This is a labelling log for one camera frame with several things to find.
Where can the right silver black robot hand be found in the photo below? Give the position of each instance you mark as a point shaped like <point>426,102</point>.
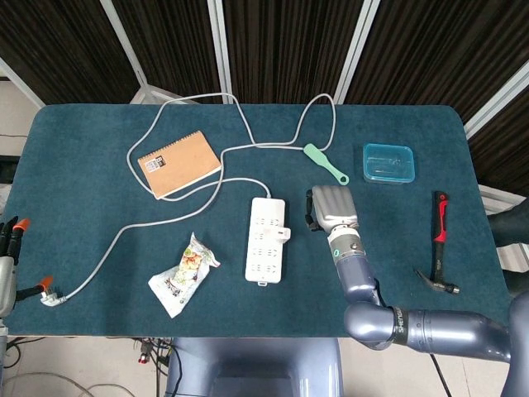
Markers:
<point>335,207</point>

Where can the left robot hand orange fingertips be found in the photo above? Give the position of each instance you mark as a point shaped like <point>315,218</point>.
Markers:
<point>6,281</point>

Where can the white power adapter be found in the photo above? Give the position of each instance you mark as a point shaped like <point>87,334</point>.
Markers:
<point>284,234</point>

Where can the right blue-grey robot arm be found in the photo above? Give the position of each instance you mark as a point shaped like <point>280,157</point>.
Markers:
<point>446,331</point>

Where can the white power strip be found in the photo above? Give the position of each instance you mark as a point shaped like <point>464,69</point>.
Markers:
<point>264,264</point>

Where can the green plastic brush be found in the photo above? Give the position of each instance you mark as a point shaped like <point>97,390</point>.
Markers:
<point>320,159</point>

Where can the clear container blue lid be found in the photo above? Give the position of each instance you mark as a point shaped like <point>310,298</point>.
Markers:
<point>388,163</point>

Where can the red black claw hammer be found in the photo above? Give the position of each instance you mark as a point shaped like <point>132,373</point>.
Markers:
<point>442,219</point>

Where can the teal table cloth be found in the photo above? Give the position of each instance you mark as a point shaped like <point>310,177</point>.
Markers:
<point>103,207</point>

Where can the brown spiral notebook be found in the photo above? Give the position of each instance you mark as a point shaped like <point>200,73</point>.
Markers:
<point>177,165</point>

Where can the dark slatted screen panel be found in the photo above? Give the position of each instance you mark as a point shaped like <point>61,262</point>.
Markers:
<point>62,45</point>
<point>289,45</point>
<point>434,49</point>
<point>173,41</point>

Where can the white printed snack bag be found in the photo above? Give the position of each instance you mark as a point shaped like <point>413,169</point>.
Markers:
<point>182,277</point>

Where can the blue-grey robot torso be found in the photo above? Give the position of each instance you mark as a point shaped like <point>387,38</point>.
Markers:
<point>252,368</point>

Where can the white frame post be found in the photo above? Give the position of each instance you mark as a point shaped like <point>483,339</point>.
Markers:
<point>124,41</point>
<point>22,84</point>
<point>219,45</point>
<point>357,45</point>
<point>496,103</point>

